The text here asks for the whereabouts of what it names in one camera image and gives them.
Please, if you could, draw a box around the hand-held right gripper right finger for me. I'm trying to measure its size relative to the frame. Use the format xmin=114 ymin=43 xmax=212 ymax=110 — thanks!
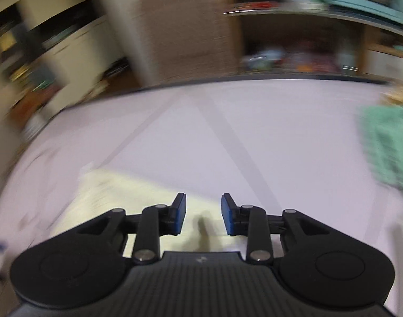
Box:
xmin=221 ymin=193 xmax=328 ymax=265

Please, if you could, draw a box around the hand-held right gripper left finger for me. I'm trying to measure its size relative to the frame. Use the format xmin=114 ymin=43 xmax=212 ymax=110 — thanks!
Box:
xmin=77 ymin=192 xmax=188 ymax=265

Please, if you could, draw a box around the pale yellow towel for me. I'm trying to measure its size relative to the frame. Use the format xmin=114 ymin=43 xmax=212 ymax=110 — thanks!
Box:
xmin=51 ymin=168 xmax=251 ymax=253

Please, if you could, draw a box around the blue and white packet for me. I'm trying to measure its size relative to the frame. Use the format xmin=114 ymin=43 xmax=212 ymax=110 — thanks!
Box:
xmin=241 ymin=48 xmax=286 ymax=71

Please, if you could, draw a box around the green cloth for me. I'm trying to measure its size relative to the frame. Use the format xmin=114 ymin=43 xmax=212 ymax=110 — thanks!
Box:
xmin=358 ymin=103 xmax=403 ymax=205

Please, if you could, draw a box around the chair with quilted beige cover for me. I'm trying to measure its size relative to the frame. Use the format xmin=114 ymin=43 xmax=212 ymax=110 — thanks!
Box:
xmin=135 ymin=0 xmax=239 ymax=85

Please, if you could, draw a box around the white cabinet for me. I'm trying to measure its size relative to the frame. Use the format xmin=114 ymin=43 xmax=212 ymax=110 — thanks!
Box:
xmin=39 ymin=16 xmax=131 ymax=85

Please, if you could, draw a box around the wooden shelf unit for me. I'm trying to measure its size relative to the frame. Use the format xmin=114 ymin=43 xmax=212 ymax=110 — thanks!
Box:
xmin=221 ymin=3 xmax=403 ymax=77

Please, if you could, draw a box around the gold foil packet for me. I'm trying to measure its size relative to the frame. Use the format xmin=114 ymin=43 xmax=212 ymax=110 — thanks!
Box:
xmin=381 ymin=85 xmax=403 ymax=107

